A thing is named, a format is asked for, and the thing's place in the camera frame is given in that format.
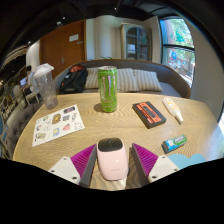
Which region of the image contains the white door sign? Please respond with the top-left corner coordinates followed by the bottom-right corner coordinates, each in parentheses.
top-left (68, 33), bottom-right (80, 43)

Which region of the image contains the glass-door cabinet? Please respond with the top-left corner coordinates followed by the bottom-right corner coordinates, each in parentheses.
top-left (119, 22), bottom-right (153, 63)

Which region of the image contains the pink computer mouse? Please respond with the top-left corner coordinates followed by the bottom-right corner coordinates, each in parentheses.
top-left (96, 137), bottom-right (129, 181)

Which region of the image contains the person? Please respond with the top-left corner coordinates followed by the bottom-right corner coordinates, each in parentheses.
top-left (20, 65), bottom-right (36, 94)

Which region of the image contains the black and orange flat box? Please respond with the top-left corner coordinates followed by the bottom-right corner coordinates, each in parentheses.
top-left (132, 101), bottom-right (167, 130)

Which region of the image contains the green drink can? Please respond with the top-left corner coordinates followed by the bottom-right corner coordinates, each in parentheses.
top-left (97, 65), bottom-right (118, 113)

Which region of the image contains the small white tube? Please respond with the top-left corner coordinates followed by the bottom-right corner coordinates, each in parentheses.
top-left (162, 96), bottom-right (185, 124)

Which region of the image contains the clear shaker bottle white lid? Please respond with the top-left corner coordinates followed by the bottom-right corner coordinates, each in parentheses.
top-left (33, 63), bottom-right (59, 110)

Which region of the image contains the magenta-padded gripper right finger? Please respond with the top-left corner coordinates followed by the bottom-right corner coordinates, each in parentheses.
top-left (131, 142), bottom-right (181, 186)

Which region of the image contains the grey curved sofa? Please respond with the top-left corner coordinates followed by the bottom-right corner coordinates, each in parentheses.
top-left (53, 59), bottom-right (192, 99)

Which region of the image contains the green and blue gum pack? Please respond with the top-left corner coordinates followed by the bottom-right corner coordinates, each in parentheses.
top-left (161, 133), bottom-right (188, 154)

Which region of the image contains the black backpack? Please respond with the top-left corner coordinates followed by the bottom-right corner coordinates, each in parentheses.
top-left (59, 64), bottom-right (89, 95)

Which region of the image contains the grey tufted chair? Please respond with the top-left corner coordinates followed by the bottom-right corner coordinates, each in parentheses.
top-left (5, 101), bottom-right (44, 158)

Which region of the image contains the brown wooden door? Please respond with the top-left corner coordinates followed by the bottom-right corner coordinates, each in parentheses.
top-left (39, 19), bottom-right (87, 79)

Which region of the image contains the white sticker sheet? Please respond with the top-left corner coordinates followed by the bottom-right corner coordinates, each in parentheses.
top-left (31, 104), bottom-right (86, 148)

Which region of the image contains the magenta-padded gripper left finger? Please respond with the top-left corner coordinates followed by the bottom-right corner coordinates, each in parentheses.
top-left (48, 143), bottom-right (98, 188)

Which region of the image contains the striped cushion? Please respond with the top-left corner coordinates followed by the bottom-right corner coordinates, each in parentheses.
top-left (132, 69), bottom-right (164, 93)
top-left (83, 67), bottom-right (101, 90)
top-left (116, 68), bottom-right (140, 93)

